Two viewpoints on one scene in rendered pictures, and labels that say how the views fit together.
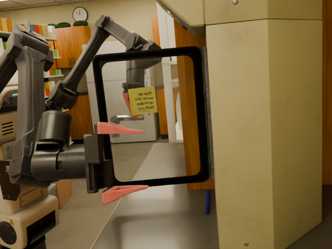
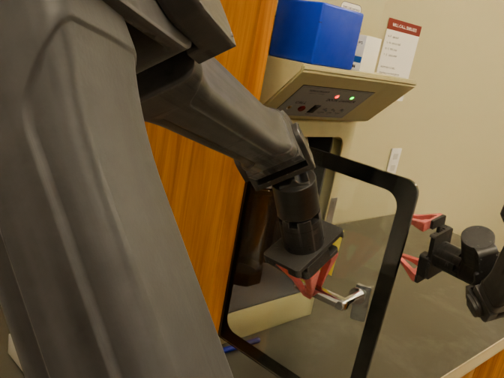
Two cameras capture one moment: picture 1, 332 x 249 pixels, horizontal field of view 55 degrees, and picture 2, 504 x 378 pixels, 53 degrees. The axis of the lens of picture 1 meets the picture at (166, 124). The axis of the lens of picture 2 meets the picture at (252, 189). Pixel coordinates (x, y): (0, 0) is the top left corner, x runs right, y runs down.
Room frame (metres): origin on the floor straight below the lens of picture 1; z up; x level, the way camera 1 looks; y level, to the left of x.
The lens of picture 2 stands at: (1.56, 0.42, 1.53)
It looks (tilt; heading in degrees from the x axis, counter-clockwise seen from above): 17 degrees down; 218
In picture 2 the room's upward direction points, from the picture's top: 10 degrees clockwise
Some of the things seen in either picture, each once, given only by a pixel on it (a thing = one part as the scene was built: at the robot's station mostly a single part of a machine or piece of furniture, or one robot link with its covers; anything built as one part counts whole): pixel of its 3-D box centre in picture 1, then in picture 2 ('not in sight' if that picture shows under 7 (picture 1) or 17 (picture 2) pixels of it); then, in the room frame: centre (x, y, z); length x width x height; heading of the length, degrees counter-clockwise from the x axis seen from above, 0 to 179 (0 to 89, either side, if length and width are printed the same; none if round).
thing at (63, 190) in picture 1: (51, 189); not in sight; (3.25, 1.28, 0.14); 0.41 x 0.32 x 0.28; 178
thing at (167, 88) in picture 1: (152, 120); (299, 271); (0.92, 0.04, 1.19); 0.30 x 0.01 x 0.40; 90
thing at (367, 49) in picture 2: not in sight; (358, 52); (0.74, -0.05, 1.54); 0.05 x 0.05 x 0.06; 87
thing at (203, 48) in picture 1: (207, 115); not in sight; (0.91, -0.12, 1.19); 0.03 x 0.02 x 0.39; 172
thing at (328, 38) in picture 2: not in sight; (315, 34); (0.86, -0.06, 1.56); 0.10 x 0.10 x 0.09; 82
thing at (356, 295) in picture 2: not in sight; (328, 291); (0.95, 0.11, 1.20); 0.10 x 0.05 x 0.03; 90
